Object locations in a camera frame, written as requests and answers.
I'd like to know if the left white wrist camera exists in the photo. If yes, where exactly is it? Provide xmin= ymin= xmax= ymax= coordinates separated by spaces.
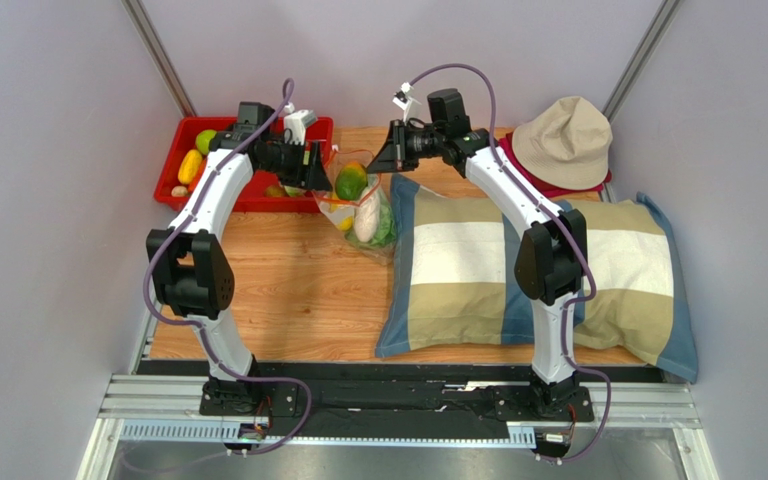
xmin=282 ymin=102 xmax=318 ymax=145

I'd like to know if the plaid pillow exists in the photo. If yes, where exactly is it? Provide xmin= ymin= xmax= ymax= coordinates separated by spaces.
xmin=375 ymin=175 xmax=699 ymax=382

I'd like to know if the olive green fruit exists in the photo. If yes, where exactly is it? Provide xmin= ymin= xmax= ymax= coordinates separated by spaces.
xmin=263 ymin=184 xmax=288 ymax=198

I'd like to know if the small white mushroom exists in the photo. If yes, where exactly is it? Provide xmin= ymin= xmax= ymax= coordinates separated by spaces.
xmin=170 ymin=185 xmax=189 ymax=198

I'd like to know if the clear zip top bag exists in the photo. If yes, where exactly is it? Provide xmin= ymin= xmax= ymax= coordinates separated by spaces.
xmin=312 ymin=149 xmax=397 ymax=265

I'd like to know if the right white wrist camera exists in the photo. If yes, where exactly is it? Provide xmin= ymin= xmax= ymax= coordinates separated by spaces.
xmin=392 ymin=82 xmax=422 ymax=123

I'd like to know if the yellow bell pepper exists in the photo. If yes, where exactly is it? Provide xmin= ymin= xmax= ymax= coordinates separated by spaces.
xmin=324 ymin=192 xmax=355 ymax=232

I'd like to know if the green lime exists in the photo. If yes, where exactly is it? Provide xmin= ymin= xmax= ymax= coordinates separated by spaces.
xmin=195 ymin=129 xmax=217 ymax=157

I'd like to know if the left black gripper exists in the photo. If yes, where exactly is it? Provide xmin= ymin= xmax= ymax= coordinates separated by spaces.
xmin=258 ymin=137 xmax=334 ymax=193

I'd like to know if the white radish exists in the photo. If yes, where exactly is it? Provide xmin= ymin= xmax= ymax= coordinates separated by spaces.
xmin=353 ymin=187 xmax=381 ymax=243

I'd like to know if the beige bucket hat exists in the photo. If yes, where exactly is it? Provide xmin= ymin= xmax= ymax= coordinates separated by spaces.
xmin=509 ymin=96 xmax=613 ymax=191

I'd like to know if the green orange mango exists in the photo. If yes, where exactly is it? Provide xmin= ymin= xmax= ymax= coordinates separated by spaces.
xmin=334 ymin=161 xmax=368 ymax=201

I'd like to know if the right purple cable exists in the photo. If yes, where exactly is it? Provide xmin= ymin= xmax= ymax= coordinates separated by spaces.
xmin=403 ymin=63 xmax=613 ymax=465

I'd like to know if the green lettuce cabbage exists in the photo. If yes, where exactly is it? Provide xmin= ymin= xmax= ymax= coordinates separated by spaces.
xmin=344 ymin=199 xmax=396 ymax=250

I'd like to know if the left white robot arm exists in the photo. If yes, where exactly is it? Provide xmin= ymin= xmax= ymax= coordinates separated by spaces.
xmin=144 ymin=102 xmax=333 ymax=416

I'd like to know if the white cauliflower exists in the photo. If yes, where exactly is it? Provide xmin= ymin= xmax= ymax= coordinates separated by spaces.
xmin=283 ymin=185 xmax=307 ymax=198

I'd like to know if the red cloth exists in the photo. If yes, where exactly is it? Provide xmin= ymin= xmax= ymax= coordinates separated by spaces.
xmin=498 ymin=132 xmax=605 ymax=198

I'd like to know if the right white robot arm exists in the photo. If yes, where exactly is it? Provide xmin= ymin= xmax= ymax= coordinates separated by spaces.
xmin=367 ymin=84 xmax=591 ymax=419

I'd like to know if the orange carrot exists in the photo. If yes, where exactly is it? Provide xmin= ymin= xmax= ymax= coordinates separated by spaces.
xmin=187 ymin=160 xmax=207 ymax=195

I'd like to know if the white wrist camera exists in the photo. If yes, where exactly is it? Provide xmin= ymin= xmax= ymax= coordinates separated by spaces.
xmin=392 ymin=82 xmax=422 ymax=123
xmin=282 ymin=102 xmax=318 ymax=145

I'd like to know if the yellow corn cob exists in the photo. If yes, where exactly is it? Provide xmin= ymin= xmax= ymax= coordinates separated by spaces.
xmin=177 ymin=149 xmax=204 ymax=186

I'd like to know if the red plastic bin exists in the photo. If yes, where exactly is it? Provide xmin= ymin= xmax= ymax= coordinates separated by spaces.
xmin=154 ymin=116 xmax=336 ymax=214

